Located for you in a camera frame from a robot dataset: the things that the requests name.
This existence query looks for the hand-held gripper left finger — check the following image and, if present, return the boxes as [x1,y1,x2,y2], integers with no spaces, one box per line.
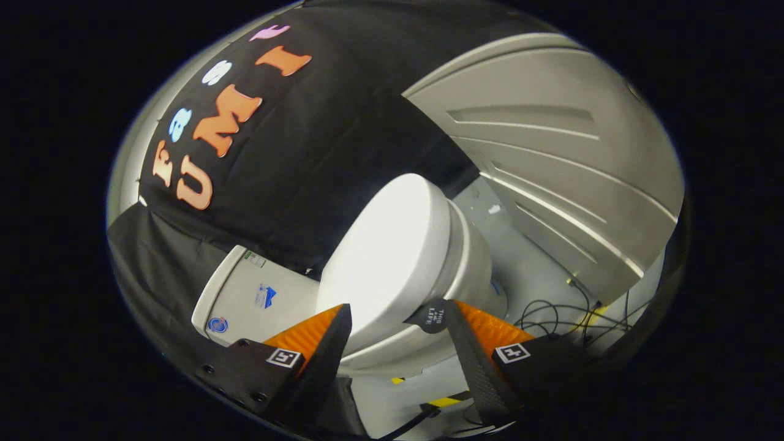
[196,303,354,432]

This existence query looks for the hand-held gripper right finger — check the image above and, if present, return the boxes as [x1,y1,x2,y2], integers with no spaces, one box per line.
[445,299,607,426]

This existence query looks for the black round lid tag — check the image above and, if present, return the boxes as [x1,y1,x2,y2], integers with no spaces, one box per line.
[404,300,452,335]

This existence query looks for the white toilet lid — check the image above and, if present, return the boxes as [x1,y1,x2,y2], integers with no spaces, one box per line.
[315,173,454,357]

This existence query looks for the white toilet with tank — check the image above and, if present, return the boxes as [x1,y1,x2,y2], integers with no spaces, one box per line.
[191,199,509,377]

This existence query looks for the black backdrop cloth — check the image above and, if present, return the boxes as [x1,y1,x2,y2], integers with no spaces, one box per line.
[107,0,552,368]

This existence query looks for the white drawer cabinet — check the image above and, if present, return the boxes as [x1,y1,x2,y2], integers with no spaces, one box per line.
[402,32,685,307]

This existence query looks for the black cable with plug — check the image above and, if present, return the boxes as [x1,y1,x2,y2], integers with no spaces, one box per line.
[379,399,473,441]

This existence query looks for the tangled black floor cables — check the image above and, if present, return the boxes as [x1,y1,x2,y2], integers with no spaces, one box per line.
[513,279,651,345]

